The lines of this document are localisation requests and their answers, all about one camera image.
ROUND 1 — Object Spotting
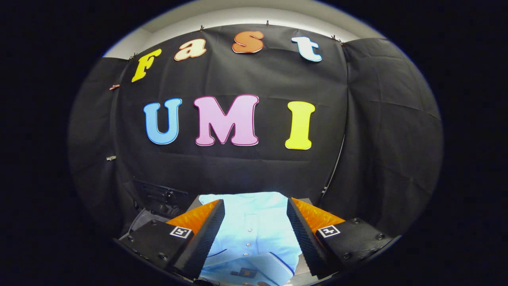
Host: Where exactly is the light blue shirt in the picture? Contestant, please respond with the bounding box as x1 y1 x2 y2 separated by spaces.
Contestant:
198 192 302 286

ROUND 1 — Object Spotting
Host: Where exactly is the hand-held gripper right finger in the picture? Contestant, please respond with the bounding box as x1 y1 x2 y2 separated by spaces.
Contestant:
287 198 397 278

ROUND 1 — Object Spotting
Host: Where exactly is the dark washing machine lid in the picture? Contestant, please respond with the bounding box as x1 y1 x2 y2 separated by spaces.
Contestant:
131 179 190 217

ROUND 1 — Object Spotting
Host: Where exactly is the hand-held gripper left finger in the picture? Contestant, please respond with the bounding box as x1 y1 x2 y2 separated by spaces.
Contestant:
114 199 226 280

